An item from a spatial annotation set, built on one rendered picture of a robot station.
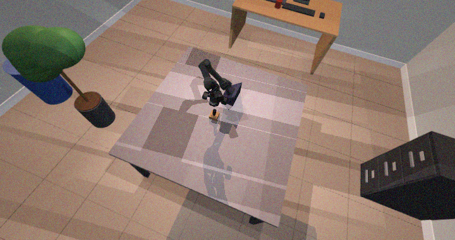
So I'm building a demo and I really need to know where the orange square block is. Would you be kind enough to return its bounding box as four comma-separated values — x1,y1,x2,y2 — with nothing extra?
209,110,219,121

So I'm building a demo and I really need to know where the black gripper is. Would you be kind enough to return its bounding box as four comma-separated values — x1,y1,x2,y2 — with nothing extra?
202,92,228,105

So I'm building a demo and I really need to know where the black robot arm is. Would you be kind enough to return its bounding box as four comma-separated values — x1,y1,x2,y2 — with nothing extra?
198,59,235,107

